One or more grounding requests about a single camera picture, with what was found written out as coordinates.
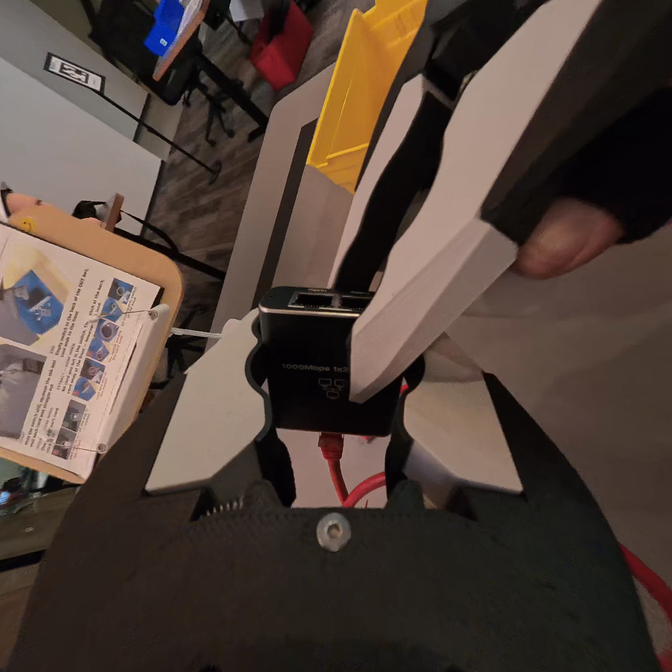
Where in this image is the yellow plastic bin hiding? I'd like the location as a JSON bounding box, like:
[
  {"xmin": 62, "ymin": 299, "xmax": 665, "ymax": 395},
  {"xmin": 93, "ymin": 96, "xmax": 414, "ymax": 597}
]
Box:
[{"xmin": 306, "ymin": 0, "xmax": 428, "ymax": 195}]

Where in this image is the black office chair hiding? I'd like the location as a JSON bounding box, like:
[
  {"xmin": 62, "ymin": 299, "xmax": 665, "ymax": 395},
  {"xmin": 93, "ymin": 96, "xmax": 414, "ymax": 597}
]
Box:
[{"xmin": 178, "ymin": 47, "xmax": 238, "ymax": 148}]

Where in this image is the red ethernet cable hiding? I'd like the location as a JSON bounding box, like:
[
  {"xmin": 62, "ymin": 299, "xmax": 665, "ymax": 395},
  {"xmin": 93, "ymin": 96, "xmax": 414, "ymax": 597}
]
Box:
[{"xmin": 316, "ymin": 432, "xmax": 672, "ymax": 631}]

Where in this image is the black ethernet splitter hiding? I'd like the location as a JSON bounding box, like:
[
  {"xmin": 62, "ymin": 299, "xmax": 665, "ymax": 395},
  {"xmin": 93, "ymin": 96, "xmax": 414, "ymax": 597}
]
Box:
[{"xmin": 258, "ymin": 286, "xmax": 415, "ymax": 438}]

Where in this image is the blue plastic bin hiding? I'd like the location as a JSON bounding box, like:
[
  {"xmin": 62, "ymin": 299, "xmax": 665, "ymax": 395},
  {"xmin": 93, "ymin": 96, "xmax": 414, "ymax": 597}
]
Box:
[{"xmin": 143, "ymin": 0, "xmax": 186, "ymax": 57}]

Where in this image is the black white marker tag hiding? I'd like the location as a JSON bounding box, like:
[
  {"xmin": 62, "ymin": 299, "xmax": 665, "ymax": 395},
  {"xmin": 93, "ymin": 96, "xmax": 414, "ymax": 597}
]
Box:
[{"xmin": 44, "ymin": 51, "xmax": 106, "ymax": 94}]

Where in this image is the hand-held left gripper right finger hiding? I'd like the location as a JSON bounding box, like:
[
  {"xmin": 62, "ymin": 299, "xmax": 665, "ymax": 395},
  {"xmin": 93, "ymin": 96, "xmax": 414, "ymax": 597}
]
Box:
[{"xmin": 382, "ymin": 352, "xmax": 527, "ymax": 509}]

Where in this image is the white partition board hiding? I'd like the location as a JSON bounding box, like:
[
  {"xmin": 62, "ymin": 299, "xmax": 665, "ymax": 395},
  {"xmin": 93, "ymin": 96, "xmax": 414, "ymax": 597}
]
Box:
[{"xmin": 0, "ymin": 55, "xmax": 163, "ymax": 237}]

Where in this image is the wooden desk with black legs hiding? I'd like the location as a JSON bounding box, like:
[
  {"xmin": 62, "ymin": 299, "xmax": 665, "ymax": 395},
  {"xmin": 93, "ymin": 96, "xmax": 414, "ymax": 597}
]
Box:
[{"xmin": 152, "ymin": 0, "xmax": 270, "ymax": 142}]

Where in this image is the black floor stand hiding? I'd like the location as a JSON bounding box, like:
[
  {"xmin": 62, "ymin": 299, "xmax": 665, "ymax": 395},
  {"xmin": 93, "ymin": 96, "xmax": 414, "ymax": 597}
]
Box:
[{"xmin": 102, "ymin": 89, "xmax": 222, "ymax": 186}]

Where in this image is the person's right hand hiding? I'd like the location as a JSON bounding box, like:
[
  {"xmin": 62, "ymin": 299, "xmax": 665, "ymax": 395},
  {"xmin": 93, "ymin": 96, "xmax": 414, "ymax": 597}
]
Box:
[{"xmin": 510, "ymin": 199, "xmax": 625, "ymax": 279}]

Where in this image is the wooden document stand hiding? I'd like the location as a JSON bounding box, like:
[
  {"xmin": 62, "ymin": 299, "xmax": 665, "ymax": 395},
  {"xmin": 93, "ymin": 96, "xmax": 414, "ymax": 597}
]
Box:
[{"xmin": 0, "ymin": 191, "xmax": 224, "ymax": 484}]

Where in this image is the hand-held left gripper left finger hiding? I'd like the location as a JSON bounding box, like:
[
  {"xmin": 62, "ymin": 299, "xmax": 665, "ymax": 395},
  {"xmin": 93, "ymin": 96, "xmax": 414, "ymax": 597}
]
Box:
[{"xmin": 144, "ymin": 309, "xmax": 297, "ymax": 507}]

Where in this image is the printed instruction sheet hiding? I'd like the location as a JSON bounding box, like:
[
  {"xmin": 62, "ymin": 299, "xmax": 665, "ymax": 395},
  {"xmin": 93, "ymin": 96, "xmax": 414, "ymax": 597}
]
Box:
[{"xmin": 0, "ymin": 223, "xmax": 163, "ymax": 481}]

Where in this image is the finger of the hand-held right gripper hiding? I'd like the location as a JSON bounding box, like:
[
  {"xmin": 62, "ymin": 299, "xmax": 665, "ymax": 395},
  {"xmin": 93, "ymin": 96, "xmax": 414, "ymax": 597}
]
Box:
[
  {"xmin": 328, "ymin": 73, "xmax": 459, "ymax": 295},
  {"xmin": 349, "ymin": 0, "xmax": 606, "ymax": 404}
]

